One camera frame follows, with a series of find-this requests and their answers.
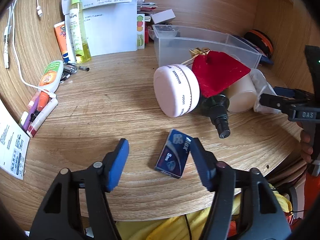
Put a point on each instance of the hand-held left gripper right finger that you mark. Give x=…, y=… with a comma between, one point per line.
x=200, y=166

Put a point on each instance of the pale pink round jar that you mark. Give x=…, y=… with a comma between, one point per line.
x=172, y=90

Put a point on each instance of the clear plastic bin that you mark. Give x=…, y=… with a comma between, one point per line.
x=180, y=47

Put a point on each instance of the white glue stick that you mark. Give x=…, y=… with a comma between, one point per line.
x=42, y=116

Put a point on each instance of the white bottle orange label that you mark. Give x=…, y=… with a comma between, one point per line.
x=50, y=76

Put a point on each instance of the yellow cloth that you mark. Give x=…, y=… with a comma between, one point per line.
x=160, y=230

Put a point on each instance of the yellow spray bottle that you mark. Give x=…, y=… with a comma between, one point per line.
x=80, y=42

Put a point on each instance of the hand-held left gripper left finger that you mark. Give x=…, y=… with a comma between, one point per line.
x=117, y=166

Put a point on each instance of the pink stick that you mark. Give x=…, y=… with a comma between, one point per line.
x=32, y=102

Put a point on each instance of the person's right forearm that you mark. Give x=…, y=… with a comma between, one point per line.
x=313, y=195

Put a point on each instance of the small white box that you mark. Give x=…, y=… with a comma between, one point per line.
x=162, y=16

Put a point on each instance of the blue pouch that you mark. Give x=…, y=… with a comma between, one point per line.
x=265, y=60

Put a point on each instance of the purple pen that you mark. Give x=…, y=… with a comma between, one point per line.
x=27, y=121

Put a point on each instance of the white printed label paper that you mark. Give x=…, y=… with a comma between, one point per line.
x=12, y=150

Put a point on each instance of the person's right hand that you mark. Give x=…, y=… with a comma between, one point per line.
x=306, y=147

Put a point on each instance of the fruit printed box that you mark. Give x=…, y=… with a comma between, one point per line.
x=140, y=32

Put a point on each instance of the cream round jar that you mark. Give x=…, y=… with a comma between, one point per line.
x=241, y=97

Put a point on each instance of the white plastic bag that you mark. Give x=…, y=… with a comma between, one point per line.
x=262, y=82

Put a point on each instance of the red velvet pouch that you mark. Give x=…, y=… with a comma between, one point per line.
x=217, y=75

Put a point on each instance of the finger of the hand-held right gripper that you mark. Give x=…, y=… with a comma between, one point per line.
x=285, y=92
x=275, y=102

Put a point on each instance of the pile of small packets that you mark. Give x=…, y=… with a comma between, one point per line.
x=145, y=6

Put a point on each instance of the small blue box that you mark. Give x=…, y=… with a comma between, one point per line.
x=172, y=155

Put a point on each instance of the orange tube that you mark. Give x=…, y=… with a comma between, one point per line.
x=61, y=40

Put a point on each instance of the white tube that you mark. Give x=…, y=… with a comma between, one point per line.
x=67, y=35

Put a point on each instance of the dark green bottle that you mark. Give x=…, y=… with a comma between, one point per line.
x=217, y=115

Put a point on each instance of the orange black round case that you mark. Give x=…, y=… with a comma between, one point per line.
x=260, y=40

